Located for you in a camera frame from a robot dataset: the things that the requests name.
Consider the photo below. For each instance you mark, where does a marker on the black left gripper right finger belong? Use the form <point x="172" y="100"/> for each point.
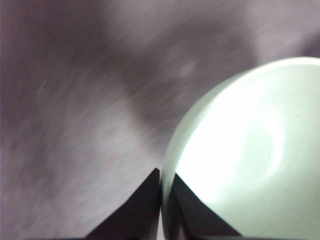
<point x="197" y="220"/>

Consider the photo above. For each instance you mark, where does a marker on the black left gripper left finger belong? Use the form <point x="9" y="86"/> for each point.
<point x="140" y="215"/>

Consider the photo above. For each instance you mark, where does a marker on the green ribbed bowl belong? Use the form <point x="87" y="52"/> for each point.
<point x="250" y="125"/>

